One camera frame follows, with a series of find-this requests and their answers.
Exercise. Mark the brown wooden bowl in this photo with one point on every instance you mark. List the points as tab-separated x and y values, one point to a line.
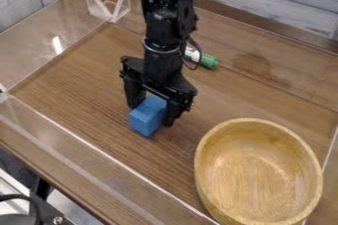
256	174

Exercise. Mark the green and white marker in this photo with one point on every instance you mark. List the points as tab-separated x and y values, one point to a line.
205	60

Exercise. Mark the clear acrylic tray wall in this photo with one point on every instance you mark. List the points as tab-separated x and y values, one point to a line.
64	116

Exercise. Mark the black metal table leg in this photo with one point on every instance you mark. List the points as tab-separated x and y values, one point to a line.
42	189

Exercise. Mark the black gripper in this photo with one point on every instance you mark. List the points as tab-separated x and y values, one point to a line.
156	74

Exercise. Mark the blue rectangular block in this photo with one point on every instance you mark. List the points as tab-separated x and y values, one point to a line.
145	116

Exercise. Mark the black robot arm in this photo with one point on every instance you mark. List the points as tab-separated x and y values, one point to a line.
171	21

